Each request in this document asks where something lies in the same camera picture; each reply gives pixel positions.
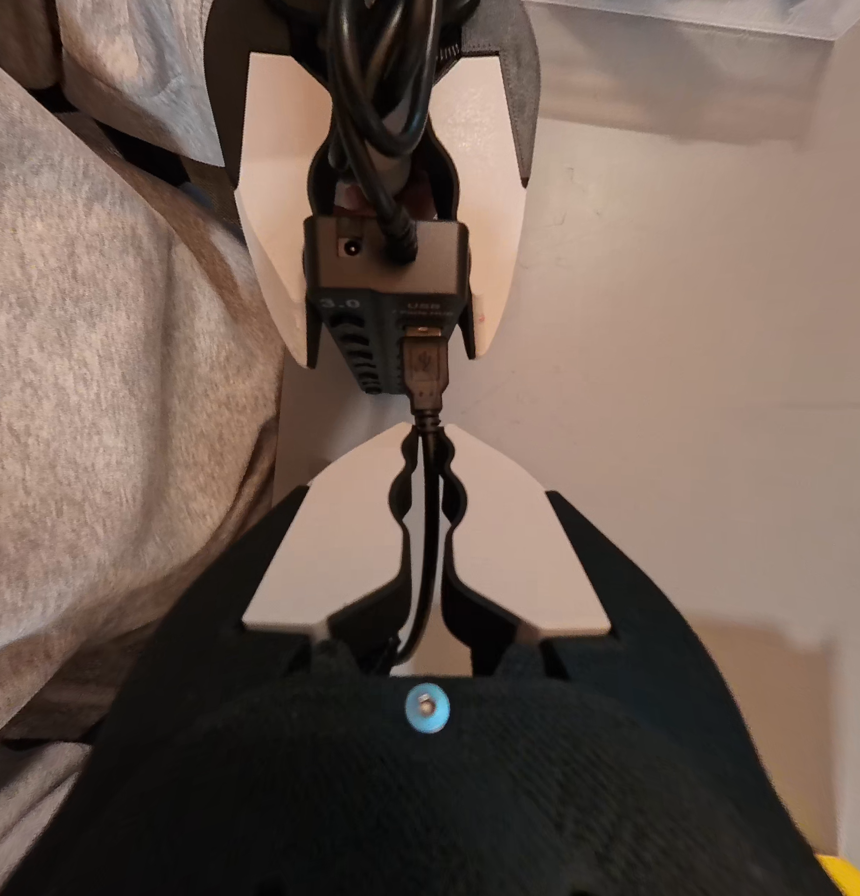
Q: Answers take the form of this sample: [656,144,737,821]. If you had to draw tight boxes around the person's left forearm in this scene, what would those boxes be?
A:
[55,0,226,168]

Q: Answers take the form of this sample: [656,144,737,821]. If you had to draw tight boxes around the yellow plastic bin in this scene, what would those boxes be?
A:
[817,853,860,896]

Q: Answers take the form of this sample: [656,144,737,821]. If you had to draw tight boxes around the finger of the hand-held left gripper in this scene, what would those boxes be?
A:
[234,51,341,370]
[428,55,529,361]

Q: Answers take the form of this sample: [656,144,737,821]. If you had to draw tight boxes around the black hub cable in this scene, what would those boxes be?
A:
[323,0,448,267]

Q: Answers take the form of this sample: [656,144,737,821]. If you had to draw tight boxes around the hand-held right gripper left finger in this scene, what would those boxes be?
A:
[241,422,422,638]

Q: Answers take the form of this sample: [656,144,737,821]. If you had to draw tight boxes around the black USB hub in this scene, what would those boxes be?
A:
[302,214,473,396]

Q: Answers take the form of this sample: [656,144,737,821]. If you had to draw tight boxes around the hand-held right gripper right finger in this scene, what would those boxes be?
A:
[435,422,614,638]

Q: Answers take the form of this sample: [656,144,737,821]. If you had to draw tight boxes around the grey sweatshirt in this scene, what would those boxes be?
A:
[0,0,285,896]

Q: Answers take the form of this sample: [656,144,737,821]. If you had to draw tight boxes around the grey desk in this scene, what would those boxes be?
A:
[276,28,860,858]

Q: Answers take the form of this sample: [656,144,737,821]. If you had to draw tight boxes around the black USB plug cable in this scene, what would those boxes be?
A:
[386,325,450,676]

